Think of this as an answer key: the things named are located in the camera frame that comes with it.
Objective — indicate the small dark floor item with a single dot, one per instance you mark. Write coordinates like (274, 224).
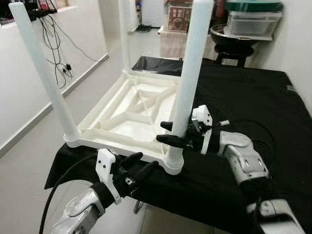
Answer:
(143, 28)

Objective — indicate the clear storage box green lid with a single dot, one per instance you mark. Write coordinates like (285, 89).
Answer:
(256, 22)

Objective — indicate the black power strip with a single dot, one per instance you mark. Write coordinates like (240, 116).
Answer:
(29, 9)

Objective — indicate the white plastic table top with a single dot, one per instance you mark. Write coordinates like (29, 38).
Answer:
(126, 112)

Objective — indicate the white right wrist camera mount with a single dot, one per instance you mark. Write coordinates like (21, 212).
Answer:
(201, 117)

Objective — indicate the beige cloth covered table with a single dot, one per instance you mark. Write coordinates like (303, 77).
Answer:
(168, 44)

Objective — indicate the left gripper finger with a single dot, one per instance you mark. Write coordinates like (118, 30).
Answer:
(132, 159)
(147, 170)

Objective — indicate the black stool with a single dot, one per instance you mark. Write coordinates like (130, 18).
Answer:
(234, 52)

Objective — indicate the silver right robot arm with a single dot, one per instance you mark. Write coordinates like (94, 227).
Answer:
(243, 161)

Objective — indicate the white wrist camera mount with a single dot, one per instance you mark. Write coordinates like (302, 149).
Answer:
(201, 117)
(105, 168)

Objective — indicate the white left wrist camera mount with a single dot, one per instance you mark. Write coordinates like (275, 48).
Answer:
(105, 168)

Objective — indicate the black tablecloth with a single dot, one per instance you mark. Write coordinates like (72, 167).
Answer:
(243, 97)

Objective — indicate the red printed box orange lid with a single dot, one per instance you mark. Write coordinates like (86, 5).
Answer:
(178, 17)

